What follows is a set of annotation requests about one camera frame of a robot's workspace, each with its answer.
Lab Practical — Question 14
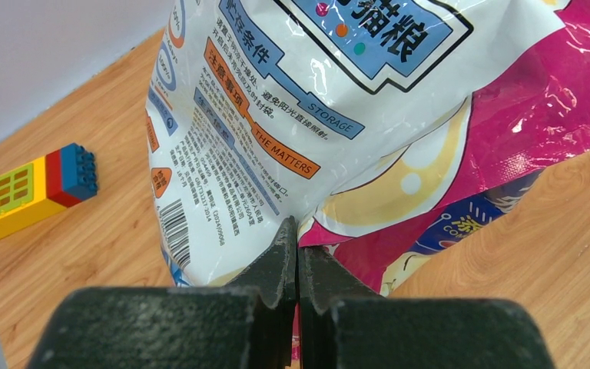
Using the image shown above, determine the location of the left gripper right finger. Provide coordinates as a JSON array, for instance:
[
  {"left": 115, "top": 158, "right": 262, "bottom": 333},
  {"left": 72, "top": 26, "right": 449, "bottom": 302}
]
[{"left": 297, "top": 247, "right": 554, "bottom": 368}]

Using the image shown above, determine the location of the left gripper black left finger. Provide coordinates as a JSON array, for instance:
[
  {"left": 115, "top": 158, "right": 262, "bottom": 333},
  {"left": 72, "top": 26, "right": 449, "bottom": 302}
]
[{"left": 28, "top": 218, "right": 297, "bottom": 368}]

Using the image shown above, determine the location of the pink pet food bag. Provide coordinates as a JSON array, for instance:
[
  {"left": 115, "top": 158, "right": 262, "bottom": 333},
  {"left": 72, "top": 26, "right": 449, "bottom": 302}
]
[{"left": 144, "top": 0, "right": 590, "bottom": 299}]

